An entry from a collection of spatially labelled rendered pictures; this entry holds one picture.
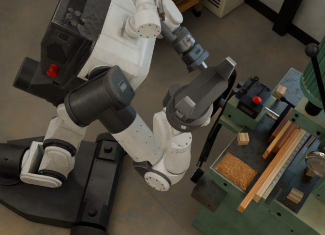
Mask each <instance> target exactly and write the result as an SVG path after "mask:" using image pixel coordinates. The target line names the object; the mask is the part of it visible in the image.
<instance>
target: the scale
mask: <svg viewBox="0 0 325 235"><path fill-rule="evenodd" d="M309 136H310V134H309V133H306V135H305V136H304V137H303V139H302V140H301V142H300V143H299V145H298V146H297V147H296V149H295V150H294V152H293V153H292V155H291V156H290V158H289V159H288V161H287V162H286V163H285V165H284V166H283V167H282V169H281V170H280V172H279V173H278V175H277V176H276V177H275V179H274V180H273V182H272V183H271V185H270V186H271V187H272V188H274V186H275V185H276V183H277V182H278V180H279V179H280V177H281V176H282V175H283V173H284V172H285V170H286V169H287V167H288V166H289V164H290V163H291V162H292V160H293V159H294V157H295V156H296V154H297V153H298V152H299V150H300V149H301V147H302V146H303V144H304V143H305V141H306V140H307V138H308V137H309Z"/></svg>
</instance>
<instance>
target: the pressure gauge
mask: <svg viewBox="0 0 325 235"><path fill-rule="evenodd" d="M203 174H204V171H203V170H201V169H200V168H197V169H196V170H195V171H194V173H193V174H192V176H191V178H190V180H191V181H192V182H193V183H195V184H200V183H201V177H202V176H203Z"/></svg>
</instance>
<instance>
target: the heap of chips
mask: <svg viewBox="0 0 325 235"><path fill-rule="evenodd" d="M215 169H216V170H218V171H219V172H220V173H222V174H223V175H224V176H226V177H227V178H228V179H230V180H231V181H233V182H234V183H235V184H237V185H238V186H240V187H241V188H242V189H243V190H245V189H246V188H247V187H248V185H249V184H250V183H251V181H252V180H253V179H254V177H255V176H256V175H257V172H256V171H254V170H253V169H252V168H250V167H249V166H248V165H246V164H245V163H244V162H243V161H241V160H240V159H238V158H236V157H235V156H234V155H232V154H231V153H229V152H227V153H226V155H225V156H224V157H223V159H222V160H221V161H220V162H219V164H218V165H217V166H216V167H215Z"/></svg>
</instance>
